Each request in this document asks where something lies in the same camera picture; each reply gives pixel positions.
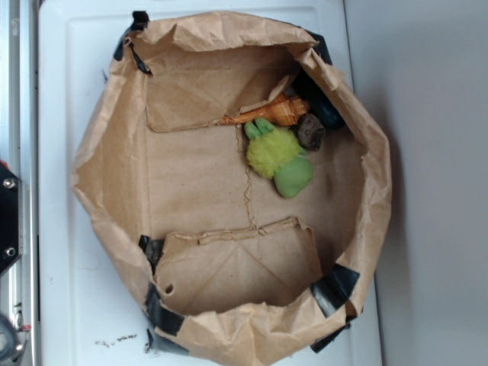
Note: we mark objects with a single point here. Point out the green fuzzy plush animal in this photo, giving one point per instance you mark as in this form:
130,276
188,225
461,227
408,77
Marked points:
275,153

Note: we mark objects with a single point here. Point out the orange spiral seashell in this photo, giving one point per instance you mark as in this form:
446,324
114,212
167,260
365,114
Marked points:
283,111

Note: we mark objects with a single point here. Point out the dark grey rock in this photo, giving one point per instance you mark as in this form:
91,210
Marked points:
310,132

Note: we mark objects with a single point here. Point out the brown paper bag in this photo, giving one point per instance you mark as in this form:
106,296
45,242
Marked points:
224,267

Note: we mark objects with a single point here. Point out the dark teal oblong object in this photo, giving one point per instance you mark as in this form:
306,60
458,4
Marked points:
320,104

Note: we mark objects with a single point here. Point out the black metal bracket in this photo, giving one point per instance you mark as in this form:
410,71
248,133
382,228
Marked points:
11,247

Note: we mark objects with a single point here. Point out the silver aluminium rail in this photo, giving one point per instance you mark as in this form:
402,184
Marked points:
20,330

